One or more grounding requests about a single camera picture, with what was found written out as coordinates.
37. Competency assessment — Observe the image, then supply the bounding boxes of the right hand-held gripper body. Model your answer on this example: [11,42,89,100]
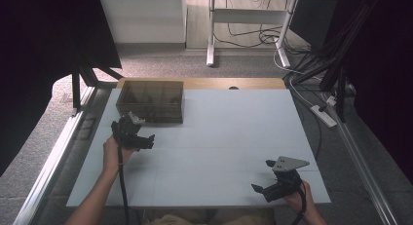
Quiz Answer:
[263,156,311,204]

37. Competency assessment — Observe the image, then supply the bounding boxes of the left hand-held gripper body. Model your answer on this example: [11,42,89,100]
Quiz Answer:
[110,111,155,152]

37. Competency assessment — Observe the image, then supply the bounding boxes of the smoky transparent drawer box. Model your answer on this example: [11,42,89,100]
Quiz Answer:
[115,80,185,124]

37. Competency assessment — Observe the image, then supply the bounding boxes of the person's left hand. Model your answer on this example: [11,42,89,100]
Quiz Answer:
[102,134,136,174]

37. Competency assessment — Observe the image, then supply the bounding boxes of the person's right hand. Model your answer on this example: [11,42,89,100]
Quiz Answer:
[283,181,315,216]

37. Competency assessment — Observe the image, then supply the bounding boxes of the white board mat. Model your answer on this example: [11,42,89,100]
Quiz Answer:
[66,88,332,208]

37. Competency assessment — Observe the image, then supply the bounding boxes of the white power strip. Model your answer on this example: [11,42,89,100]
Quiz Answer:
[310,104,338,129]

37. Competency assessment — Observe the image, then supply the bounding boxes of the person's khaki trouser legs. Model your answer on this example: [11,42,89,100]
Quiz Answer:
[142,207,277,225]

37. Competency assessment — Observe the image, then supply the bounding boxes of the wooden table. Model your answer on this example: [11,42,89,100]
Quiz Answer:
[116,77,287,91]

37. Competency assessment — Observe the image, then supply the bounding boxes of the white plug adapter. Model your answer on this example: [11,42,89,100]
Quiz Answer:
[325,94,339,108]

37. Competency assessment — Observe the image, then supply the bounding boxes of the black curtain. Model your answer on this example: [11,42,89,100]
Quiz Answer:
[324,0,413,184]
[0,0,123,177]

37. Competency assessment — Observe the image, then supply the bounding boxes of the white cabinet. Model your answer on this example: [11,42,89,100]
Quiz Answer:
[98,0,188,45]

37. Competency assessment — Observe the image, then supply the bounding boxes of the aluminium rail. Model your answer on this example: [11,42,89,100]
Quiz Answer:
[13,87,98,225]
[320,92,398,225]

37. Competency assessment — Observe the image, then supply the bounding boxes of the white floor cable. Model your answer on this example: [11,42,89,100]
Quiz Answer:
[273,49,316,108]

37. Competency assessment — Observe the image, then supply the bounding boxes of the black metal stand with cables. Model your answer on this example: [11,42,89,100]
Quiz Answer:
[283,0,386,123]

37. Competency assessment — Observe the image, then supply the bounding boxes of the black floor cables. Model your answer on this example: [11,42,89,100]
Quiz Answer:
[213,0,311,56]

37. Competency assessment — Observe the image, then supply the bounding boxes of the white desk frame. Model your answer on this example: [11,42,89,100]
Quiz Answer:
[206,0,299,69]

